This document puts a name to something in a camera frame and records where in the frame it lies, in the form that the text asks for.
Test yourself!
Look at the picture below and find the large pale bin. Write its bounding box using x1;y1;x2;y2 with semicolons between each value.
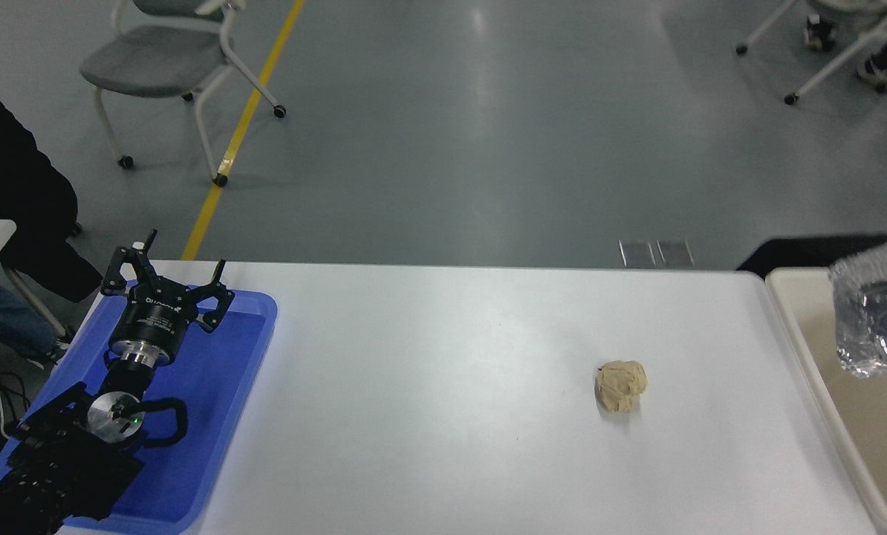
765;267;887;535

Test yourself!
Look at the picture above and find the white-frame wheeled chair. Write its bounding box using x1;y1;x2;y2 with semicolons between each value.
735;0;887;106

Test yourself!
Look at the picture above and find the crumpled tan paper ball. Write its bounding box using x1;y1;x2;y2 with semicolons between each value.
594;360;649;415

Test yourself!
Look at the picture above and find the black cable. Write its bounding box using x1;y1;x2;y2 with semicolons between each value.
0;370;34;465

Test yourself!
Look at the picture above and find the blue plastic tray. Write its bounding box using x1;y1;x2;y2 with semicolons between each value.
0;281;278;535

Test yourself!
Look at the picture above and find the grey seat white-frame chair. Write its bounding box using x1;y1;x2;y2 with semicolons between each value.
79;0;288;188

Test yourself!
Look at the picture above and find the person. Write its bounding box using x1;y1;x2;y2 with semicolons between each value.
0;67;104;359

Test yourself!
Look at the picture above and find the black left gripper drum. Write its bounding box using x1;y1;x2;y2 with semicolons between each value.
111;286;201;350

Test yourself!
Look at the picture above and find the black bulky object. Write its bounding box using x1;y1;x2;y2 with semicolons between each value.
737;234;887;279

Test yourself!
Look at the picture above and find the silver foil tray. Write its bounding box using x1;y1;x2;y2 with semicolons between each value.
830;229;887;380

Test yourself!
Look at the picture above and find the metal floor socket plate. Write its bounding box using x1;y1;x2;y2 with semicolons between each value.
618;239;656;266
657;239;695;267

